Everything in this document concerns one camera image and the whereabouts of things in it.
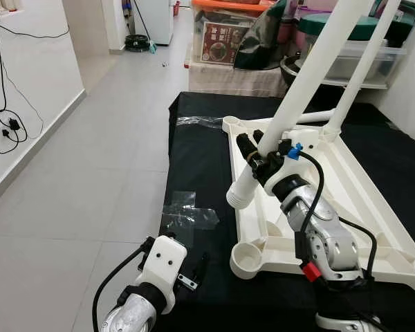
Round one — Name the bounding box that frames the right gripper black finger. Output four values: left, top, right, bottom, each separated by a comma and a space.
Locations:
235, 133, 260, 167

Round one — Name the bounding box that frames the white plastic children table top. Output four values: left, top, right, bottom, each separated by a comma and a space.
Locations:
221, 114, 415, 297

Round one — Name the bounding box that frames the black tablecloth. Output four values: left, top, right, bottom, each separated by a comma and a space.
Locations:
156, 91, 415, 332

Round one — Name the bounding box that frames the crumpled clear plastic sheet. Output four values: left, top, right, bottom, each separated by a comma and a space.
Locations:
160, 190, 220, 232

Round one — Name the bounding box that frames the checked cloth covered bench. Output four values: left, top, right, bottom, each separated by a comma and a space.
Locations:
187, 62, 291, 98

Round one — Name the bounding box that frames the black bag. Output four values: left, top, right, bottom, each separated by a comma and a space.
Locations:
234, 0, 291, 70

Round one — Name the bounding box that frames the pink plastic box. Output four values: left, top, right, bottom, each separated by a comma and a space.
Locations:
280, 19, 305, 44

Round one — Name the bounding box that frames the teal headed mop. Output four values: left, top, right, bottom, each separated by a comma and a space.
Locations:
131, 0, 157, 53

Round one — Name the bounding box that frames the orange lidded clear bin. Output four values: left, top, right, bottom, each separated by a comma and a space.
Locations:
192, 0, 274, 68

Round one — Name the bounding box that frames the black robot vacuum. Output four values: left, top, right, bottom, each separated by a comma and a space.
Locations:
123, 33, 153, 53

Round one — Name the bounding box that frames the white fridge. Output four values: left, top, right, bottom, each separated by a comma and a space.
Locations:
133, 0, 175, 46

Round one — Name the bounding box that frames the clear plastic storage box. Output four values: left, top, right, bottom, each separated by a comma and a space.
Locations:
311, 38, 409, 87

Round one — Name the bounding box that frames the dark printed carton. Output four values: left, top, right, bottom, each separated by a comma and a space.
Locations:
380, 0, 415, 48

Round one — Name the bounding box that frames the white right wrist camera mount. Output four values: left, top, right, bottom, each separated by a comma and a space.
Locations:
259, 131, 319, 189

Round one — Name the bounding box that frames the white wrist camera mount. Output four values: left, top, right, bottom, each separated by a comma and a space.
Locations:
135, 235, 189, 313
259, 131, 319, 189

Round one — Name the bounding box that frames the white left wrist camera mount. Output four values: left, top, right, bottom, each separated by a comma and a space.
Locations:
135, 235, 189, 313

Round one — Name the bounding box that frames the black hanging wall cable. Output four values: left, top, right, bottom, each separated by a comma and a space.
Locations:
0, 21, 70, 154

